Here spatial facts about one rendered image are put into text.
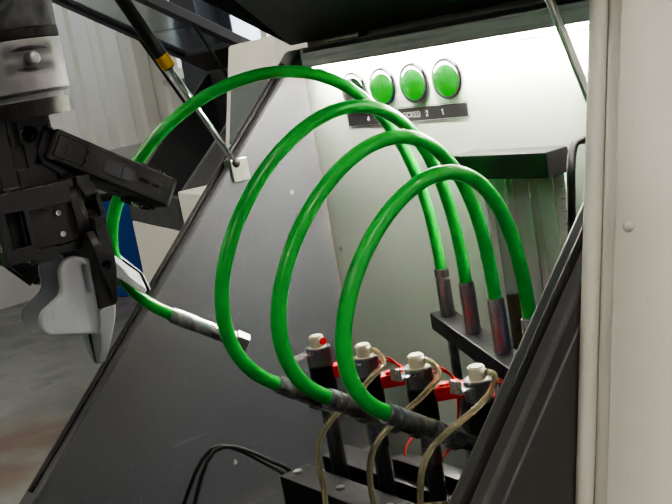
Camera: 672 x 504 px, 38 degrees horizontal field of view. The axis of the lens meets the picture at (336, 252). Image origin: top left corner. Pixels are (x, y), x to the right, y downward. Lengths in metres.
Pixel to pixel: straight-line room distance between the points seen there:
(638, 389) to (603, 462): 0.07
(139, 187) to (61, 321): 0.12
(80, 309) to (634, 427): 0.44
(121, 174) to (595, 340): 0.40
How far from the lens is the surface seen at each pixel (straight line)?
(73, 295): 0.78
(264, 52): 4.04
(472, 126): 1.22
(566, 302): 0.83
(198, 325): 1.12
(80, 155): 0.78
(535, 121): 1.16
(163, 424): 1.36
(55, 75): 0.76
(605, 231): 0.81
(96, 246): 0.76
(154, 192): 0.80
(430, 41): 1.21
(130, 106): 8.45
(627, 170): 0.80
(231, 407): 1.41
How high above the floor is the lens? 1.43
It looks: 11 degrees down
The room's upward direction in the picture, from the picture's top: 10 degrees counter-clockwise
